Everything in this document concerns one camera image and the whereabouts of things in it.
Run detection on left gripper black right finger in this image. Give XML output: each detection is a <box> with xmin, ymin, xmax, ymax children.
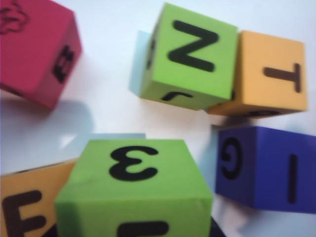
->
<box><xmin>209</xmin><ymin>216</ymin><xmax>237</xmax><ymax>237</ymax></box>

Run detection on yellow T Y letter block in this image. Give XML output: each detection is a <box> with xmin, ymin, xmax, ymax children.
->
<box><xmin>206</xmin><ymin>30</ymin><xmax>308</xmax><ymax>119</ymax></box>

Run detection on purple G letter block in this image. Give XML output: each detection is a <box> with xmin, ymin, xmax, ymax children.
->
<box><xmin>214</xmin><ymin>125</ymin><xmax>316</xmax><ymax>214</ymax></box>

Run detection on green E letter block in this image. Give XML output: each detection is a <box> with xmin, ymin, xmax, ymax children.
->
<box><xmin>54</xmin><ymin>139</ymin><xmax>213</xmax><ymax>237</ymax></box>

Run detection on crimson tree letter block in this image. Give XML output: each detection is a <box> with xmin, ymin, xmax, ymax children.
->
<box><xmin>0</xmin><ymin>0</ymin><xmax>82</xmax><ymax>110</ymax></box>

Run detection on yellow alligator letter block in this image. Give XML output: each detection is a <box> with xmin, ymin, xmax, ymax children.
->
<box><xmin>0</xmin><ymin>159</ymin><xmax>76</xmax><ymax>237</ymax></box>

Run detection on green N letter block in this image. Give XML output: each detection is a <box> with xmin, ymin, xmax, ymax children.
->
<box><xmin>138</xmin><ymin>2</ymin><xmax>238</xmax><ymax>111</ymax></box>

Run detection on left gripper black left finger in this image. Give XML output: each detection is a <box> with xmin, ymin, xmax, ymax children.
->
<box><xmin>45</xmin><ymin>222</ymin><xmax>59</xmax><ymax>237</ymax></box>

